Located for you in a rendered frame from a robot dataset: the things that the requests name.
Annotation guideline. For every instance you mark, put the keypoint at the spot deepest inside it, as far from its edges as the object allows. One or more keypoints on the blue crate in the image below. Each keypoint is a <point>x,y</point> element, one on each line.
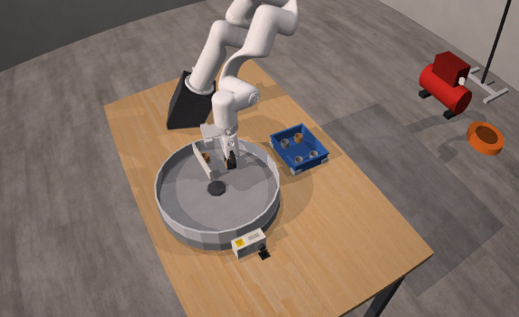
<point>302,149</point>

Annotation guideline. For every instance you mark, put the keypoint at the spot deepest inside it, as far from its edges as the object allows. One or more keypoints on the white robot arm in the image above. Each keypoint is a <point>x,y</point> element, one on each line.
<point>255,37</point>

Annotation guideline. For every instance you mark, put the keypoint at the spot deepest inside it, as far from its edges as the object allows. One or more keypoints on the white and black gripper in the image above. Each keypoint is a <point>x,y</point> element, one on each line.
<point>231,149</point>

